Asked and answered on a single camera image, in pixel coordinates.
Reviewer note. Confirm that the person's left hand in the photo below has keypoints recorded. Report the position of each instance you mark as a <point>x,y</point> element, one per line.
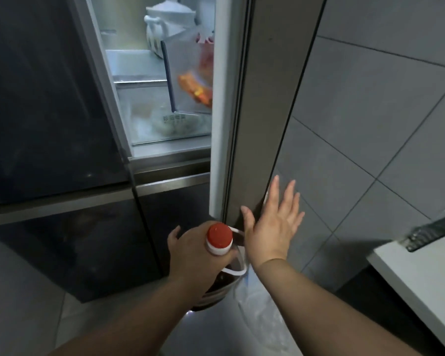
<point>189,255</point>

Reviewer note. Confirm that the person's right hand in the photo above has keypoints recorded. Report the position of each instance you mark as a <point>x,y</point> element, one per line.
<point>272,233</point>

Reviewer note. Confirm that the person's right middle finger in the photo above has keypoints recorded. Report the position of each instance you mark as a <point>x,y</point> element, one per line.
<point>287,200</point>

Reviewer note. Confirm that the person's right little finger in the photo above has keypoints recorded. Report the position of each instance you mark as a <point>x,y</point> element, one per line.
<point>299,221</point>

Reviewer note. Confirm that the person's left thumb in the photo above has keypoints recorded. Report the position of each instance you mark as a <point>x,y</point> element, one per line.
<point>174,235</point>

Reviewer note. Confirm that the person's right thumb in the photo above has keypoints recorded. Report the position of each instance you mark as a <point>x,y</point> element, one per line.
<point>248,218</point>

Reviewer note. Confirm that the red-capped dark sauce bottle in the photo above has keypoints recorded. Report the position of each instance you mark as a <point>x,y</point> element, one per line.
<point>222,281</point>

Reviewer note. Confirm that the grey fridge door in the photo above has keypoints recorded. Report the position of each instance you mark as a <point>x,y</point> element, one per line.
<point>259,107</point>

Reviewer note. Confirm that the person's left forearm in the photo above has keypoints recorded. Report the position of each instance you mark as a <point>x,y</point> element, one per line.
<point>133,318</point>

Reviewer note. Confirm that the person's right forearm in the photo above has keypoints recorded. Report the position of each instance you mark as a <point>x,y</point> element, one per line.
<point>319,315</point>

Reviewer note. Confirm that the narrow dark freezer door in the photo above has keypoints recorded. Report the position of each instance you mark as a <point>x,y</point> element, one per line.
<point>185,203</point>

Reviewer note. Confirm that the wide dark freezer door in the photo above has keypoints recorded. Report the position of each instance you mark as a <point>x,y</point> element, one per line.
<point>78,252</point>

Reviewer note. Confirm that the clear plastic bag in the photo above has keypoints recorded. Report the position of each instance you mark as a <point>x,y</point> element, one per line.
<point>263,318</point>

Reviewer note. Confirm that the bag of frozen food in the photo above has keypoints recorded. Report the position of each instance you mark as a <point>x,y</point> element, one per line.
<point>178,124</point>

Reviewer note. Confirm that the clear fridge drawer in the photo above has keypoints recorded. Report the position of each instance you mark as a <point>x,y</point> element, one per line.
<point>141,118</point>

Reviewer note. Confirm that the dark base cabinet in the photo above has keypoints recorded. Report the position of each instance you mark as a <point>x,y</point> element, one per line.
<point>378,315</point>

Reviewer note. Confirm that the dark metal fixture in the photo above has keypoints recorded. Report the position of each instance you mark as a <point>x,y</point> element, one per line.
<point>434,229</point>

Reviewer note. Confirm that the orange snack packet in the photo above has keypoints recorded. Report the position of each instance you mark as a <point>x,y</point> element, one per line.
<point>198,90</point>

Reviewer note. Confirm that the white countertop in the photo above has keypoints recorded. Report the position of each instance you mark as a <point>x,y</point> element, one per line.
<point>426,285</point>

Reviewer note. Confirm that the glass fridge shelf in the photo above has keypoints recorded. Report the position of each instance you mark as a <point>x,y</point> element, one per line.
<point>137,66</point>

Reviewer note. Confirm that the closed dark glass fridge door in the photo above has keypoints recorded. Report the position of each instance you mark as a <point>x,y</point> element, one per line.
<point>40,100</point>

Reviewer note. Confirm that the white ceramic lidded pot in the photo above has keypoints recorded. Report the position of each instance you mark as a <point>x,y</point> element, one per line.
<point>167,22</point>

